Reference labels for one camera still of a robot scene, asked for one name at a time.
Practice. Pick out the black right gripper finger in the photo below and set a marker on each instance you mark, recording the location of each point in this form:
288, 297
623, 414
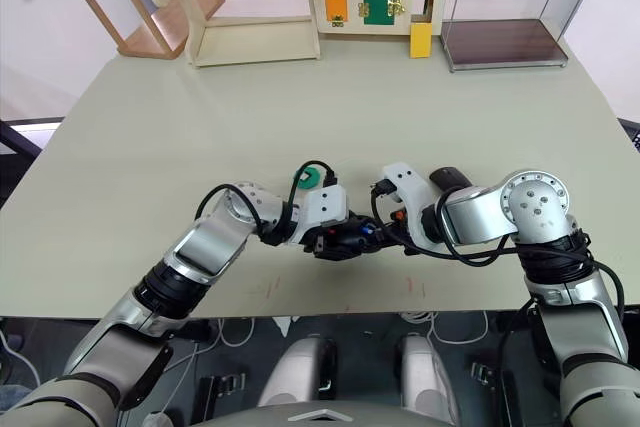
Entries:
384, 236

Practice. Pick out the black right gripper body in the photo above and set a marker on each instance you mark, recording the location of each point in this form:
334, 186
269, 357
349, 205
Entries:
397, 219

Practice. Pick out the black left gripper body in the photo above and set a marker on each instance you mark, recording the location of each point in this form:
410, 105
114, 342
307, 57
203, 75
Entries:
336, 243

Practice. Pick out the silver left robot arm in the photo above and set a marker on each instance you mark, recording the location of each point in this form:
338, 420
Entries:
210, 243

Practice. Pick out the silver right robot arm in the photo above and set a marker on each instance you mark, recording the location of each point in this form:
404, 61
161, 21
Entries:
535, 202

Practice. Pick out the black mouse cover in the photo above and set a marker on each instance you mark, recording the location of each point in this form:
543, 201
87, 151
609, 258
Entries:
448, 178

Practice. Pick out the green round mouse base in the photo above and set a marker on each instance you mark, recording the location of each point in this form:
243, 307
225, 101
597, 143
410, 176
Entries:
306, 179

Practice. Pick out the silver rounded robot leg shell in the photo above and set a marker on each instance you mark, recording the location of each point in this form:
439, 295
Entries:
425, 372
295, 367

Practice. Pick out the grey robot torso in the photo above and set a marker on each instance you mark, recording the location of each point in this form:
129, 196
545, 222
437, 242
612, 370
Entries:
320, 416

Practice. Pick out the yellow wooden door block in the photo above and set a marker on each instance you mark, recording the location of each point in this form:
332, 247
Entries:
421, 41

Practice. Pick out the metal shelf with dark boards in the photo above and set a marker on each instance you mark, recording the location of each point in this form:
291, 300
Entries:
502, 44

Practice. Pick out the light plywood two-tier shelf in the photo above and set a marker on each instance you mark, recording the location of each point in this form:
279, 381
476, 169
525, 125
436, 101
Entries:
250, 42

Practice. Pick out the brown wooden rack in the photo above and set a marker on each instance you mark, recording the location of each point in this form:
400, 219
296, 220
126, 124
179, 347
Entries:
150, 39

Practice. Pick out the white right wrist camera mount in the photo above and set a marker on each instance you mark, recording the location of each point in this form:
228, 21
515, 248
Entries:
411, 187

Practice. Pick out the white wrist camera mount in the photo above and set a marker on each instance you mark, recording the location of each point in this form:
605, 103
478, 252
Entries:
326, 204
411, 187

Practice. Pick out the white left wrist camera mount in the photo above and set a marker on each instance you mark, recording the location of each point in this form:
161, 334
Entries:
326, 204

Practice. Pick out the black floor bracket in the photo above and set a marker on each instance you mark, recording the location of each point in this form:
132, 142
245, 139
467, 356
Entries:
492, 379
220, 389

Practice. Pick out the dark metal frame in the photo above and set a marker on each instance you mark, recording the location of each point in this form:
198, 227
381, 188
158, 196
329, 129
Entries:
631, 133
20, 139

